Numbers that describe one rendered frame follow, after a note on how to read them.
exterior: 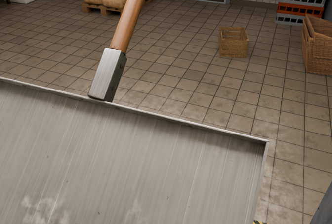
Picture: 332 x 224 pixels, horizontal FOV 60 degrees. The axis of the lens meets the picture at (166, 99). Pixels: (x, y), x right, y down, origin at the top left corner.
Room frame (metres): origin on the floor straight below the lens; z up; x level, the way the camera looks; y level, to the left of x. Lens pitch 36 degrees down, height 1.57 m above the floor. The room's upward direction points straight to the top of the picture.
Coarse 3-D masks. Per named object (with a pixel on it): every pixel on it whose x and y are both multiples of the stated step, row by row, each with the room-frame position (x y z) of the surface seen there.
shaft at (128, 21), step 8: (128, 0) 0.52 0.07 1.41; (136, 0) 0.52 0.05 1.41; (128, 8) 0.51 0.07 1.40; (136, 8) 0.51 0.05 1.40; (128, 16) 0.50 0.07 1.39; (136, 16) 0.50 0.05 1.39; (120, 24) 0.49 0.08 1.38; (128, 24) 0.49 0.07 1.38; (120, 32) 0.47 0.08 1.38; (128, 32) 0.48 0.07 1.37; (112, 40) 0.47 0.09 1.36; (120, 40) 0.46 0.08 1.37; (128, 40) 0.47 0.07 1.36; (120, 48) 0.45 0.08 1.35
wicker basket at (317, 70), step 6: (306, 48) 2.70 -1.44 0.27; (306, 54) 2.70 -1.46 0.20; (306, 60) 2.69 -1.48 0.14; (306, 66) 2.69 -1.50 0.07; (312, 66) 2.68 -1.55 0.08; (318, 66) 2.66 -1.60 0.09; (324, 66) 2.65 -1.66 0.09; (312, 72) 2.67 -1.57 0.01; (318, 72) 2.65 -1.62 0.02; (324, 72) 2.64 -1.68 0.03; (330, 72) 2.63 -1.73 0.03
